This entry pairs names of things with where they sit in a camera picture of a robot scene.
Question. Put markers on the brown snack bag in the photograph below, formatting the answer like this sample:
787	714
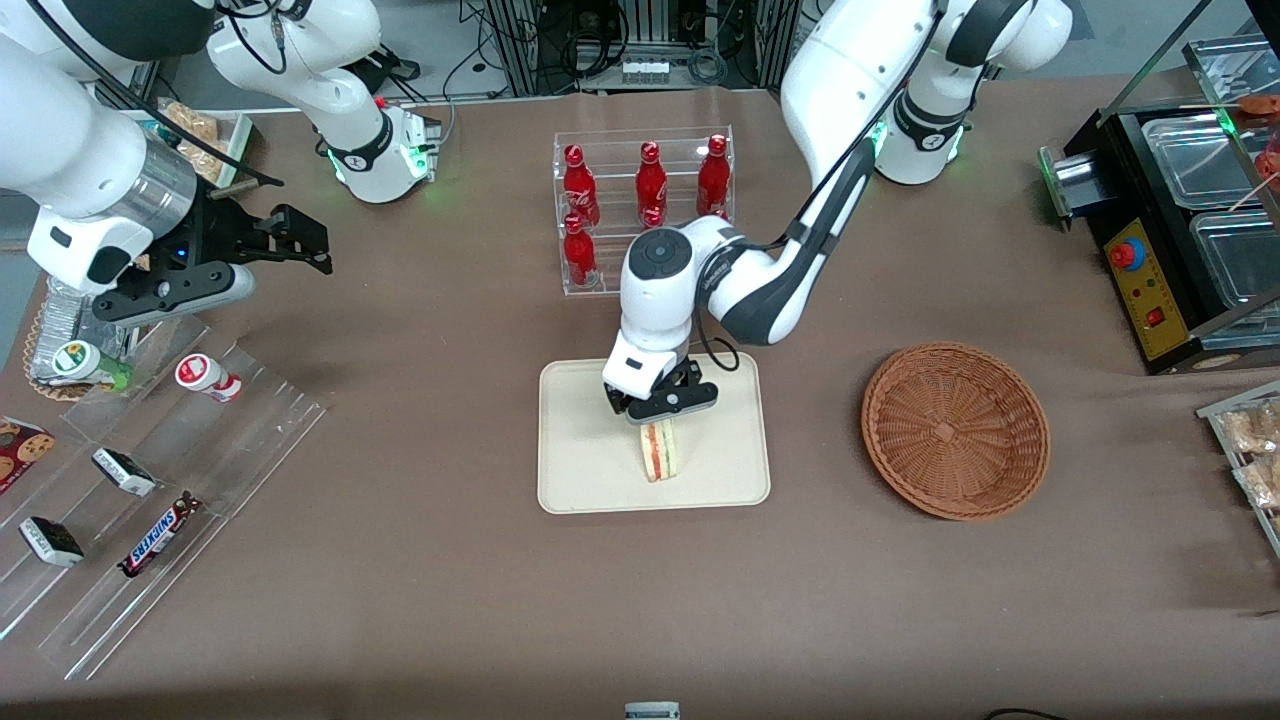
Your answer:
190	125

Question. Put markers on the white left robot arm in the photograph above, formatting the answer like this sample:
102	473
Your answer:
850	80

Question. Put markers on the brown wicker basket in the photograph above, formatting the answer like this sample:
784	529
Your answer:
955	430

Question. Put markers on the cream rectangular serving tray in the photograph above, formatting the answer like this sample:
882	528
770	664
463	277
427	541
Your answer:
590	460

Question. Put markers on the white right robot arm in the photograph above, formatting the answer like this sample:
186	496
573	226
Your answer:
330	90

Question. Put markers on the brown woven round mat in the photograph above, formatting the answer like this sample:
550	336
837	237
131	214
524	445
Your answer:
35	375

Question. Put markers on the red cola bottle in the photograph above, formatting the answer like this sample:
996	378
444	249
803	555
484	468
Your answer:
651	178
579	190
579	260
712	180
652	217

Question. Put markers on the ribbed silver foil container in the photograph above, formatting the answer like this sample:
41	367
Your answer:
70	315

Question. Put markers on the white red yogurt drink bottle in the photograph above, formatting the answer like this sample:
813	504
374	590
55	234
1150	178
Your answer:
200	373

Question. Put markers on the aluminium equipment rack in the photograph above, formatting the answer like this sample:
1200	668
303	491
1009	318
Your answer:
515	45

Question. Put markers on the black white chocolate bar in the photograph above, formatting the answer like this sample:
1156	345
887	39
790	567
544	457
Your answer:
125	472
52	542

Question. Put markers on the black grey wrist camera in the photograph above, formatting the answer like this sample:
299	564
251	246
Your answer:
680	405
200	285

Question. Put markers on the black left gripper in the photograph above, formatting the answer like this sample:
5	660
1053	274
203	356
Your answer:
683	376

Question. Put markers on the black food warmer machine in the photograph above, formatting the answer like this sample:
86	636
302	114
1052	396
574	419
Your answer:
1140	290

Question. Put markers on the snickers chocolate bar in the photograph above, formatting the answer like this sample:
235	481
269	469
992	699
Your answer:
160	535

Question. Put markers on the white power strip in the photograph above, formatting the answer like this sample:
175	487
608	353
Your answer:
645	70

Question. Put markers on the clear acrylic stepped display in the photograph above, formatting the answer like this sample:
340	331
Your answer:
250	440

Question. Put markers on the steel food pan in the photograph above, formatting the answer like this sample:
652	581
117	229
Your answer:
1240	260
1190	160

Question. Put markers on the triangular layered sandwich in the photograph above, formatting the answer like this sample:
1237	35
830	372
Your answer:
657	455

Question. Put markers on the chocolate chip cookie pack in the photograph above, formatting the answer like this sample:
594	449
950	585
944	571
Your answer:
20	445

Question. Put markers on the white snack tray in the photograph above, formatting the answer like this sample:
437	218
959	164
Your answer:
235	140

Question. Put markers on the white green-lid yogurt bottle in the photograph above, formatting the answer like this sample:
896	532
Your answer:
75	358

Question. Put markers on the clear acrylic bottle rack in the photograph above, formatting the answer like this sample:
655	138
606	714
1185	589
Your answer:
615	200

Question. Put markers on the wrapped pastry pack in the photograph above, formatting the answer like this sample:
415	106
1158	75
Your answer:
1262	482
1250	430

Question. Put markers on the grey pastry tray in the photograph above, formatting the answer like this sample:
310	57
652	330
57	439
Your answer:
1212	415

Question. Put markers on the red sausage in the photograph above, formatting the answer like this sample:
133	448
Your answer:
1272	160
1262	103

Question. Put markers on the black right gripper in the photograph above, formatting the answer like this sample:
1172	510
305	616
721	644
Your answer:
222	233

